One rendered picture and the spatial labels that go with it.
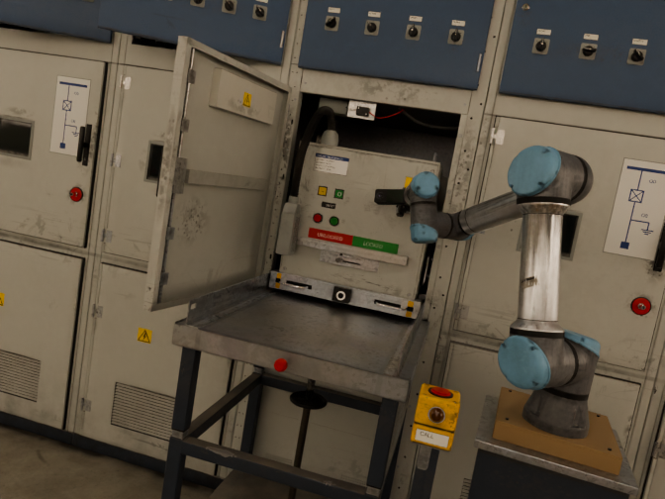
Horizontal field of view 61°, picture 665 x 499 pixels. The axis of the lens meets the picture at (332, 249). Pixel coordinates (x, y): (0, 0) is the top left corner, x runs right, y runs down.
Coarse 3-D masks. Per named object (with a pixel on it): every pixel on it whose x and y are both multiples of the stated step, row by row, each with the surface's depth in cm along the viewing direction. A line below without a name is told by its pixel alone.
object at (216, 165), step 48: (192, 48) 151; (192, 96) 158; (240, 96) 175; (288, 96) 203; (192, 144) 162; (240, 144) 186; (192, 192) 167; (240, 192) 192; (192, 240) 171; (240, 240) 198; (192, 288) 177
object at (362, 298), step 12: (276, 276) 202; (288, 276) 201; (300, 276) 200; (288, 288) 201; (300, 288) 200; (312, 288) 199; (324, 288) 198; (360, 300) 195; (372, 300) 194; (384, 300) 193; (396, 300) 192; (420, 300) 194; (396, 312) 193
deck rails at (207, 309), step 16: (224, 288) 165; (240, 288) 178; (256, 288) 193; (272, 288) 208; (208, 304) 156; (224, 304) 167; (240, 304) 177; (192, 320) 149; (208, 320) 153; (416, 320) 168; (400, 352) 154; (400, 368) 139
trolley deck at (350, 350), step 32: (224, 320) 157; (256, 320) 163; (288, 320) 169; (320, 320) 176; (352, 320) 183; (384, 320) 190; (224, 352) 144; (256, 352) 142; (288, 352) 140; (320, 352) 143; (352, 352) 148; (384, 352) 152; (416, 352) 158; (352, 384) 137; (384, 384) 135
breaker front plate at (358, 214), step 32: (352, 160) 193; (384, 160) 191; (352, 192) 194; (320, 224) 198; (352, 224) 195; (384, 224) 192; (288, 256) 201; (320, 256) 198; (352, 256) 196; (416, 256) 191; (384, 288) 194
